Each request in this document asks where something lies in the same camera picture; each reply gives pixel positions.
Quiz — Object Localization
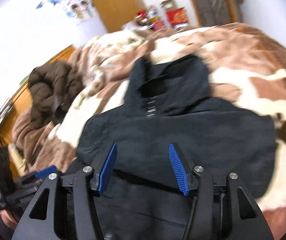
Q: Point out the black padded jacket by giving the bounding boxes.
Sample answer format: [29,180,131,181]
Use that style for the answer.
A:
[68,55,277,239]

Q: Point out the person's left hand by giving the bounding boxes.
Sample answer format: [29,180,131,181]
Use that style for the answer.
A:
[0,210,18,230]

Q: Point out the wooden headboard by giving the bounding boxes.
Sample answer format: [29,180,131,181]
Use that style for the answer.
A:
[0,44,76,145]

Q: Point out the brown puffer coat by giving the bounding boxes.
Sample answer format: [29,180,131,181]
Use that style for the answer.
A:
[28,61,83,128]

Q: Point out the brown and cream plush blanket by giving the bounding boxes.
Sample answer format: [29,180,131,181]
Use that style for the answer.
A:
[12,23,286,239]

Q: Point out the red gift box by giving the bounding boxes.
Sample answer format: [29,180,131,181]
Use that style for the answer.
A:
[166,8,189,27]

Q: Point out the cardboard box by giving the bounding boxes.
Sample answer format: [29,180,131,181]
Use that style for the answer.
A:
[160,0,178,12]

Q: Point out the wooden framed door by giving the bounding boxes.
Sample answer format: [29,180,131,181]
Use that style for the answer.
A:
[192,0,242,27]

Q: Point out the cartoon wall sticker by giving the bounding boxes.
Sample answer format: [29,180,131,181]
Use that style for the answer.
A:
[36,0,98,22]

